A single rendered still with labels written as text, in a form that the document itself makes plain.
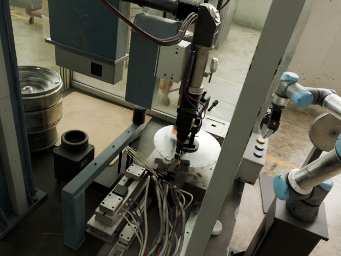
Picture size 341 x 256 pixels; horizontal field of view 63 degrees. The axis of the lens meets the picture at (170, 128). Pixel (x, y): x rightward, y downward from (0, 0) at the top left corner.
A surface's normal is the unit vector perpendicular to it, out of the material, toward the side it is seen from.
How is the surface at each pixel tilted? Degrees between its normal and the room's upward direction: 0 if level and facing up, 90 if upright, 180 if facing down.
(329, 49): 90
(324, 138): 86
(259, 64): 90
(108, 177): 0
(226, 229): 0
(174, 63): 90
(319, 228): 0
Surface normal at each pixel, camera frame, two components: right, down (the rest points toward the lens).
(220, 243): 0.17, -0.82
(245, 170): -0.36, 0.46
